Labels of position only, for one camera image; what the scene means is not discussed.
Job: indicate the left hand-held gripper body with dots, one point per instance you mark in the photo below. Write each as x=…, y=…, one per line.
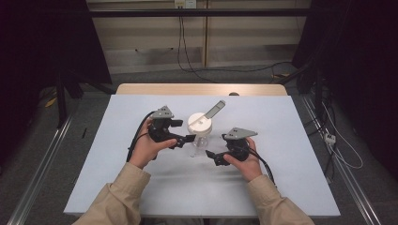
x=162, y=129

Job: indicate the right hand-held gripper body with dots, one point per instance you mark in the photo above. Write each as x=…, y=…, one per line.
x=239, y=133

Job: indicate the clear plastic jar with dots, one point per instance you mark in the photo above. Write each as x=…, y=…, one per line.
x=202, y=142

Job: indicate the white jar lid grey flap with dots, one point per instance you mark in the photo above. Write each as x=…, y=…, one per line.
x=199, y=123

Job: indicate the person's left hand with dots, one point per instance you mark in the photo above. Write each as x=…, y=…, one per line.
x=145, y=151

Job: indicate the person's right hand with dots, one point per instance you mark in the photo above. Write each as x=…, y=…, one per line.
x=250, y=165

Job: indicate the wooden table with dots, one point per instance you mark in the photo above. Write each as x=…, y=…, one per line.
x=187, y=89

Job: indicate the dark round table grommet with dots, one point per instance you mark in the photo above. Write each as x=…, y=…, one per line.
x=233, y=93

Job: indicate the white table board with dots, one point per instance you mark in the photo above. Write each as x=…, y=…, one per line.
x=187, y=190

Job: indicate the small black floor strip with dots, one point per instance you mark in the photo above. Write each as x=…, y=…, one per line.
x=84, y=132

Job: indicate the black metal stand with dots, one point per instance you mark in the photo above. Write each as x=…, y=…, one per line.
x=61, y=100
x=317, y=90

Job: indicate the yellow floor tape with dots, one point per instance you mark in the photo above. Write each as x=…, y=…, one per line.
x=50, y=102

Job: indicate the dark curtain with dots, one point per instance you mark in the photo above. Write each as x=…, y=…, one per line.
x=37, y=47
x=359, y=62

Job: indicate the wooden wall post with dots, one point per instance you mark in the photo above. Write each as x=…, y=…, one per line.
x=205, y=37

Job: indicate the white wall socket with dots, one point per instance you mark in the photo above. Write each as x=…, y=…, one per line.
x=185, y=3

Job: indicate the aluminium floor rail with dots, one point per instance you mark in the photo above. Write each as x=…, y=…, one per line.
x=350, y=181
x=40, y=172

